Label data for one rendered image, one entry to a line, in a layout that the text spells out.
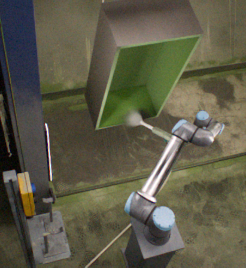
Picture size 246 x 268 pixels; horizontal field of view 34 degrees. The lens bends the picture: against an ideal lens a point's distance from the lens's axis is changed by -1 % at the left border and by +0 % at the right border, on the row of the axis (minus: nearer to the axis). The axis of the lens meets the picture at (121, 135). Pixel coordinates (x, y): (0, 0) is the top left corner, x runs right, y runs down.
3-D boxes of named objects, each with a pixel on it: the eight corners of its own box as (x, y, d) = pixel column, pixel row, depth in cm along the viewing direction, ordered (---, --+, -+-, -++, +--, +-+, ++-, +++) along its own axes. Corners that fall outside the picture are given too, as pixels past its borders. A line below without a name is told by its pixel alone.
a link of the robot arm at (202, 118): (213, 114, 318) (208, 124, 328) (200, 107, 321) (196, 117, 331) (208, 121, 313) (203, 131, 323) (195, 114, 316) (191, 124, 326)
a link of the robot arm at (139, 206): (142, 225, 262) (200, 126, 260) (120, 211, 266) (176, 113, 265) (146, 223, 277) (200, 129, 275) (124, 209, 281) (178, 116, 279)
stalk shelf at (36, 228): (26, 219, 263) (26, 219, 262) (60, 212, 269) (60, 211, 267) (35, 265, 246) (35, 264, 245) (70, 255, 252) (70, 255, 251)
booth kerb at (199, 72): (26, 104, 412) (25, 96, 402) (26, 103, 413) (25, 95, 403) (253, 68, 481) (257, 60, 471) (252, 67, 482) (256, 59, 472)
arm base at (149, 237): (174, 241, 279) (177, 236, 271) (149, 248, 274) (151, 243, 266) (164, 217, 289) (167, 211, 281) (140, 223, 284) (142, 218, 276)
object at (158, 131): (183, 161, 317) (179, 136, 306) (178, 164, 315) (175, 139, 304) (146, 140, 355) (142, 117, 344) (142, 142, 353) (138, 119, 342)
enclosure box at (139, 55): (84, 96, 363) (101, 2, 255) (145, 84, 379) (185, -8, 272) (94, 130, 350) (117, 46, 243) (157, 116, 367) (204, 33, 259)
